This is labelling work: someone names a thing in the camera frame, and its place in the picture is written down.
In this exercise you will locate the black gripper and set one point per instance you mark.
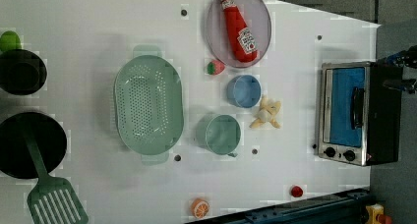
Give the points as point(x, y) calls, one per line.
point(405, 59)

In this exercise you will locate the peeled toy banana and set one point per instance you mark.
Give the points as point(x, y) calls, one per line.
point(267, 113)

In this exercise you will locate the black toaster oven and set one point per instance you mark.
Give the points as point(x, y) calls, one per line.
point(359, 118)

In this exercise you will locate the grey round plate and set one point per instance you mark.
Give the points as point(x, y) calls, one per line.
point(257, 18)

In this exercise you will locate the red ketchup bottle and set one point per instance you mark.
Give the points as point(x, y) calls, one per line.
point(241, 39)

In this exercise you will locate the blue cup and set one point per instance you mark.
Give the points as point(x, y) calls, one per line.
point(243, 91)

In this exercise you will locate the small red toy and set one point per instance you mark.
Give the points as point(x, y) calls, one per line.
point(296, 191)

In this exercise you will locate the toy strawberry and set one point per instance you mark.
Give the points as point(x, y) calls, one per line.
point(215, 67)

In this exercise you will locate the green mug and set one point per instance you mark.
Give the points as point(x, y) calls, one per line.
point(219, 134)

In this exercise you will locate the orange slice toy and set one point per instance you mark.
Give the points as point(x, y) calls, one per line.
point(199, 208)

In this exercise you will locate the green colander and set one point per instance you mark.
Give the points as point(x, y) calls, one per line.
point(148, 105)

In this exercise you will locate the green slotted spatula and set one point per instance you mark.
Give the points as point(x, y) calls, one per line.
point(52, 200)

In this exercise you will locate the black pot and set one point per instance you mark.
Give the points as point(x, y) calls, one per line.
point(21, 72)

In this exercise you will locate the green round toy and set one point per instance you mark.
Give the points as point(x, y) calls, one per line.
point(9, 40)

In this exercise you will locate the black frying pan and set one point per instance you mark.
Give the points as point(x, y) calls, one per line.
point(15, 158)

